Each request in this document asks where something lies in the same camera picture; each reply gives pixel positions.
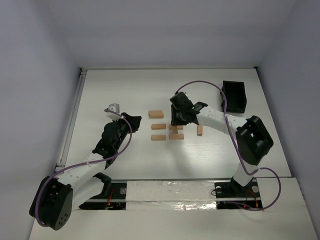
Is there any wooden block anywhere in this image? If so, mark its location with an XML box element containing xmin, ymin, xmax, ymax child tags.
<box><xmin>171</xmin><ymin>125</ymin><xmax>179</xmax><ymax>135</ymax></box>
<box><xmin>151</xmin><ymin>123</ymin><xmax>167</xmax><ymax>130</ymax></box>
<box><xmin>148</xmin><ymin>110</ymin><xmax>164</xmax><ymax>119</ymax></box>
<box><xmin>151</xmin><ymin>134</ymin><xmax>167</xmax><ymax>141</ymax></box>
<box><xmin>168</xmin><ymin>124</ymin><xmax>183</xmax><ymax>130</ymax></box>
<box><xmin>169</xmin><ymin>133</ymin><xmax>185</xmax><ymax>140</ymax></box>
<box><xmin>197</xmin><ymin>125</ymin><xmax>203</xmax><ymax>136</ymax></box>

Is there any black plastic bin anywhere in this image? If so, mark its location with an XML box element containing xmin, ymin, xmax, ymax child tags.
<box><xmin>221</xmin><ymin>80</ymin><xmax>247</xmax><ymax>114</ymax></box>

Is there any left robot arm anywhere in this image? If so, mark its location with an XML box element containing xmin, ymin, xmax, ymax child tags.
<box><xmin>29</xmin><ymin>108</ymin><xmax>142</xmax><ymax>231</ymax></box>

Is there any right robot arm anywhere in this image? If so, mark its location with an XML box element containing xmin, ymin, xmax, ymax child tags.
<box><xmin>170</xmin><ymin>92</ymin><xmax>274</xmax><ymax>187</ymax></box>

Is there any silver tape strip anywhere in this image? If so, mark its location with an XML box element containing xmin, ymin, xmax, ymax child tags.
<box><xmin>125</xmin><ymin>180</ymin><xmax>217</xmax><ymax>211</ymax></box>

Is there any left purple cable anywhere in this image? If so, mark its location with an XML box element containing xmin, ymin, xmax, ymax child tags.
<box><xmin>34</xmin><ymin>107</ymin><xmax>133</xmax><ymax>228</ymax></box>

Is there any purple cable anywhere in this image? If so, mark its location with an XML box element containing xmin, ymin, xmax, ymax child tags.
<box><xmin>176</xmin><ymin>80</ymin><xmax>282</xmax><ymax>212</ymax></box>
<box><xmin>34</xmin><ymin>107</ymin><xmax>133</xmax><ymax>228</ymax></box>

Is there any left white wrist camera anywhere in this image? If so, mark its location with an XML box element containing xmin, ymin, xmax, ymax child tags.
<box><xmin>104</xmin><ymin>103</ymin><xmax>120</xmax><ymax>121</ymax></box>

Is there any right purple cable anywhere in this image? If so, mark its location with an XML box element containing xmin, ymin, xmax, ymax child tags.
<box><xmin>176</xmin><ymin>80</ymin><xmax>282</xmax><ymax>212</ymax></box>

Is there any aluminium side rail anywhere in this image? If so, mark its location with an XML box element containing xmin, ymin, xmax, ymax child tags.
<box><xmin>54</xmin><ymin>68</ymin><xmax>88</xmax><ymax>172</ymax></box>

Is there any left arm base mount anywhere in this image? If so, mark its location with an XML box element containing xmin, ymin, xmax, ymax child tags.
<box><xmin>79</xmin><ymin>181</ymin><xmax>127</xmax><ymax>211</ymax></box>

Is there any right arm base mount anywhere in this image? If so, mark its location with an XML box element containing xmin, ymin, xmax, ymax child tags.
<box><xmin>211</xmin><ymin>180</ymin><xmax>263</xmax><ymax>210</ymax></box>

